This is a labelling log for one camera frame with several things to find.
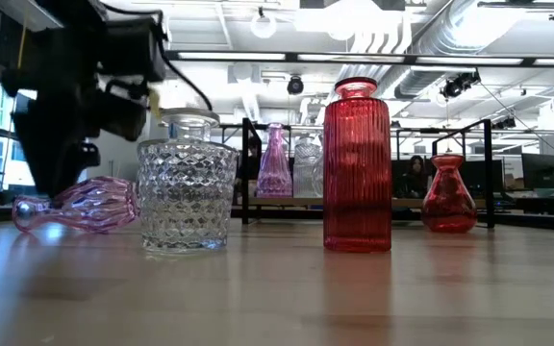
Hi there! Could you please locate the red small bulb vase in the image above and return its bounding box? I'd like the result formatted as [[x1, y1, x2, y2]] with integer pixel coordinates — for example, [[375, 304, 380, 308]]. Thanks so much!
[[421, 154, 479, 235]]

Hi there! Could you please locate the red tall ribbed vase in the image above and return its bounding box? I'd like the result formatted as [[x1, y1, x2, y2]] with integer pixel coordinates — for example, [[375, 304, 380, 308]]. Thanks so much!
[[322, 77, 393, 254]]

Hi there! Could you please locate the large window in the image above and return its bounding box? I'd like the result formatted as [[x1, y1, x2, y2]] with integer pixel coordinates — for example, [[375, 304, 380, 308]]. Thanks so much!
[[0, 84, 38, 193]]

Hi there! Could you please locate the white round ceiling fixture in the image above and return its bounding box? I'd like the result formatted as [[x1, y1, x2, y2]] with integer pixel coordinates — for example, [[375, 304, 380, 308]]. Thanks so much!
[[250, 12, 278, 39]]

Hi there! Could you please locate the black ceiling spotlight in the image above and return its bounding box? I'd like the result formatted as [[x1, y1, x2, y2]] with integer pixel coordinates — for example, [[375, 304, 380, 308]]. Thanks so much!
[[286, 74, 306, 96], [440, 70, 483, 100]]

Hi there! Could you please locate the clear wide diamond-cut vase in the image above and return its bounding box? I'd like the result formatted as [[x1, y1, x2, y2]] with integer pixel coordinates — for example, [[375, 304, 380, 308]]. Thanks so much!
[[136, 108, 239, 255]]

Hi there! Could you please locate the black computer monitor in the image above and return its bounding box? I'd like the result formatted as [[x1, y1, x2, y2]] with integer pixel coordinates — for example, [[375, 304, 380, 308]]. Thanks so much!
[[520, 153, 554, 190], [463, 159, 504, 199]]

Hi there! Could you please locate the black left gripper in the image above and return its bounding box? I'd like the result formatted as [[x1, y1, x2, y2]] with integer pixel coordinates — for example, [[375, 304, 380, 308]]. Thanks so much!
[[0, 7, 168, 199]]

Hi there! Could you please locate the person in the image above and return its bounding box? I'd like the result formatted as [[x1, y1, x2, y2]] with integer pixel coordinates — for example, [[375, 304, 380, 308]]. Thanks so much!
[[404, 154, 431, 198], [248, 136, 264, 193]]

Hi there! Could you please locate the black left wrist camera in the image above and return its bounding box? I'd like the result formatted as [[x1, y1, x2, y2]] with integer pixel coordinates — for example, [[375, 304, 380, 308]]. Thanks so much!
[[94, 86, 149, 143]]

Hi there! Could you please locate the black-framed wooden shelf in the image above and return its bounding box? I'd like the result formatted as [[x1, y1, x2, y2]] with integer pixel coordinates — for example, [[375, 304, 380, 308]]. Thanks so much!
[[218, 117, 499, 230]]

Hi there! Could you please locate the pink fluted bulb vase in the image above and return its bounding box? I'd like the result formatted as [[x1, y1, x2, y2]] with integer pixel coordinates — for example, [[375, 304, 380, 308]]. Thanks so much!
[[11, 175, 141, 235]]

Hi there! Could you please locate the black overhead light bar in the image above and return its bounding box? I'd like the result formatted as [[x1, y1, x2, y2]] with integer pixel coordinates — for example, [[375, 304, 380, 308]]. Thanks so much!
[[164, 47, 554, 68]]

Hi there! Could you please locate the pink twisted cone vase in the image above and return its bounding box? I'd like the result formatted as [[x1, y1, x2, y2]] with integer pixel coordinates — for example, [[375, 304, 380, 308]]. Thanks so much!
[[256, 122, 288, 199]]

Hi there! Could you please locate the clear tall diamond-cut vase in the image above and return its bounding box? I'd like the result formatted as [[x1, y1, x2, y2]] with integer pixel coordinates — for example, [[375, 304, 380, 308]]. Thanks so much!
[[290, 128, 315, 199]]

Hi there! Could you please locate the yellow cable tag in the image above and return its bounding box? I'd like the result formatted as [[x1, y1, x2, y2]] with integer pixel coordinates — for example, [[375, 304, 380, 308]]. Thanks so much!
[[148, 88, 162, 119]]

